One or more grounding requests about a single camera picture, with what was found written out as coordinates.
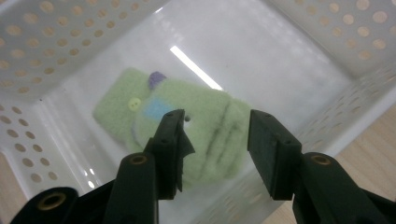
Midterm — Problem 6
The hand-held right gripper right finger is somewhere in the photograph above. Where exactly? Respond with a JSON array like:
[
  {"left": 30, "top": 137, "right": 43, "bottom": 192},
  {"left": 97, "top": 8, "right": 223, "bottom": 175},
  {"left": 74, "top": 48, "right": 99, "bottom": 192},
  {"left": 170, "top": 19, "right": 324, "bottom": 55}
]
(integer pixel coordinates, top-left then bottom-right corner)
[{"left": 247, "top": 108, "right": 390, "bottom": 224}]

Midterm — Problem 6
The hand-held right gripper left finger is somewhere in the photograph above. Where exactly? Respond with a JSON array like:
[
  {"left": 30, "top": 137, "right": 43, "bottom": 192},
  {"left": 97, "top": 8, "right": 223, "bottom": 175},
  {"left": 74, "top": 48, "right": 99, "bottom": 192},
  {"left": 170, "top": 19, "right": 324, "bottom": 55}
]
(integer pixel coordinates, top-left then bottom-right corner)
[{"left": 102, "top": 108, "right": 196, "bottom": 224}]

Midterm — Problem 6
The green glove with coloured patches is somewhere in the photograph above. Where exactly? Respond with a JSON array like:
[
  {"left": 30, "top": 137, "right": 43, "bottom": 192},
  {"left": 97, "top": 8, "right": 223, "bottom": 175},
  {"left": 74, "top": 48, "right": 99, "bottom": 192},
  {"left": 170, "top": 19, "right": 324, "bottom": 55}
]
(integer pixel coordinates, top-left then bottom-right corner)
[{"left": 92, "top": 66, "right": 253, "bottom": 189}]

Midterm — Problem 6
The white perforated plastic basket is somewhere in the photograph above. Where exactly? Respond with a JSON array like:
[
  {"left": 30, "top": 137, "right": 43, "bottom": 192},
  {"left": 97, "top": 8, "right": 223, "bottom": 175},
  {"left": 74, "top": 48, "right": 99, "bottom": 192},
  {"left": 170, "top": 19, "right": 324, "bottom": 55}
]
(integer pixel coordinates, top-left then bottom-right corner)
[{"left": 0, "top": 0, "right": 396, "bottom": 224}]

